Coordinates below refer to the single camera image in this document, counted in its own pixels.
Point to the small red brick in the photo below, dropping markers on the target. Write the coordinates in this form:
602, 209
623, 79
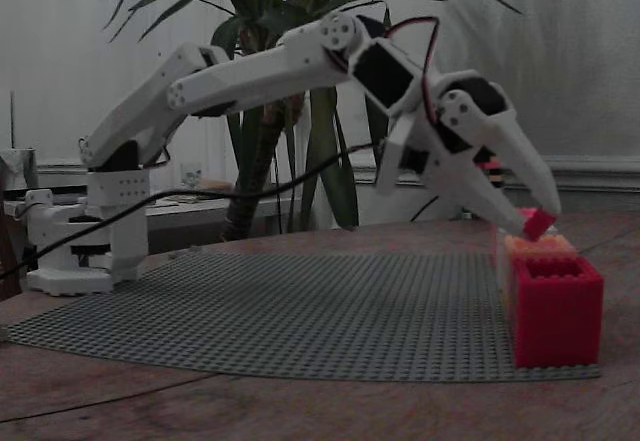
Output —
540, 223

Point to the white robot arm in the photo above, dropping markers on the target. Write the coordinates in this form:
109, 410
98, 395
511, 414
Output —
240, 73

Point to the orange brick block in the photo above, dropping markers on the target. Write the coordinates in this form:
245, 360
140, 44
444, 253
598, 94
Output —
540, 248

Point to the red brick block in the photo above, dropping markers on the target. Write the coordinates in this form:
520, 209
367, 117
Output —
555, 316

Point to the grey studded baseplate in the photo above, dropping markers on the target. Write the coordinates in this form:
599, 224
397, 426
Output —
300, 311

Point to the striped colourful block stack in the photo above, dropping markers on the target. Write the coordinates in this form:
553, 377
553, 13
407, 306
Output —
492, 173

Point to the white low shelf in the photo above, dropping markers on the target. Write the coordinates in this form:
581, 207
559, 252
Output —
200, 208

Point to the small glass cup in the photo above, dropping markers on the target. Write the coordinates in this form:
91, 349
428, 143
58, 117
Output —
191, 175

